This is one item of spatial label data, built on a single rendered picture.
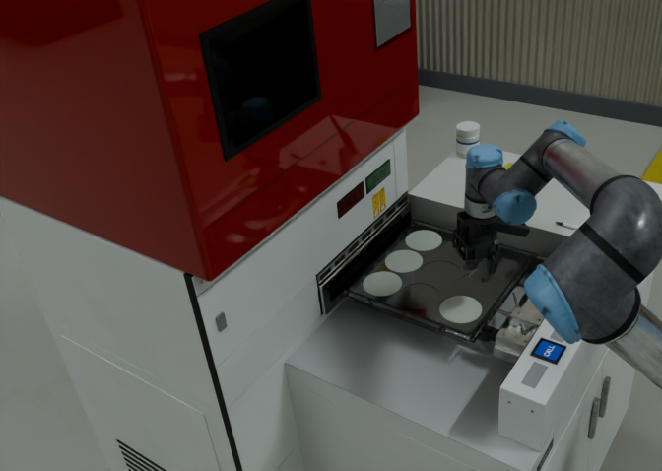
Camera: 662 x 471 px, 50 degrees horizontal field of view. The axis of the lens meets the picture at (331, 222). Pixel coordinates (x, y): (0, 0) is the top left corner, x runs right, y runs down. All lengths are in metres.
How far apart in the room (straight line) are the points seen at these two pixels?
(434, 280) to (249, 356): 0.52
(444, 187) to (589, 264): 1.07
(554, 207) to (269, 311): 0.83
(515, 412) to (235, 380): 0.61
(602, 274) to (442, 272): 0.85
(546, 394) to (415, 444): 0.34
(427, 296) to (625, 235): 0.82
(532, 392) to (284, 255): 0.61
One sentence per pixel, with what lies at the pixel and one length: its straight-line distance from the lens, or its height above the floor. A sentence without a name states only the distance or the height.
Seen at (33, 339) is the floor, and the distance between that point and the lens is 3.48.
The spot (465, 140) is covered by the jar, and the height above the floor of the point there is 1.03.
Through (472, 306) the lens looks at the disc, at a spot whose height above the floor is 0.90.
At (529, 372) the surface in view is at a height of 0.96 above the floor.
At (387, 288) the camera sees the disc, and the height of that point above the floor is 0.90.
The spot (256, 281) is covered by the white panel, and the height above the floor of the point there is 1.10.
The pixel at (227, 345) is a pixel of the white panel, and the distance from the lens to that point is 1.56.
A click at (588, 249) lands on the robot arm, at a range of 1.06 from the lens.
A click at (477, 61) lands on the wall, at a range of 4.97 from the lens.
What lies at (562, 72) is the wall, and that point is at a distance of 4.76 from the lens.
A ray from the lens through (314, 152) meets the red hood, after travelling 1.53.
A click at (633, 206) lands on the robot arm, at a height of 1.47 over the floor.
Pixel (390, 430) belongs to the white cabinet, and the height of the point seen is 0.76.
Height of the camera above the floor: 2.04
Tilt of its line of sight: 33 degrees down
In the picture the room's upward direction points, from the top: 7 degrees counter-clockwise
